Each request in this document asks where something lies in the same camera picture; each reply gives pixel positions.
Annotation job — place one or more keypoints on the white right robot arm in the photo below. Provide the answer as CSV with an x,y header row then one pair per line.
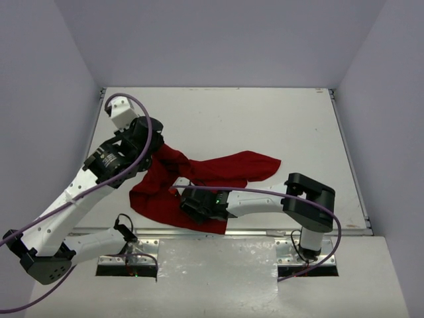
x,y
298,197

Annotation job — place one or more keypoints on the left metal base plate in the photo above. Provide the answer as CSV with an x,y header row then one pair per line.
x,y
142,253

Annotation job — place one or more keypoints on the red t shirt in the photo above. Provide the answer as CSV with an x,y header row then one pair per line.
x,y
152,197

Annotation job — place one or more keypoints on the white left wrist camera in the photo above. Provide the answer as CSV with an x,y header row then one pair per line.
x,y
121,112

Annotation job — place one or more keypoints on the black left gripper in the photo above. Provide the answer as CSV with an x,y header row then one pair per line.
x,y
156,146

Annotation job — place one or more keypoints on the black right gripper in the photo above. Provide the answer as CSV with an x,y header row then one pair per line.
x,y
191,211

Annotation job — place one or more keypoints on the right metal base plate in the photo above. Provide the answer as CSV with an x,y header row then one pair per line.
x,y
288,252

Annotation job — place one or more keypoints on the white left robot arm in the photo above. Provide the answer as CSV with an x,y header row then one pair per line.
x,y
45,251

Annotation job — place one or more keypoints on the metal base plate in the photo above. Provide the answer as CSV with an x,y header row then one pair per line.
x,y
142,253
288,252

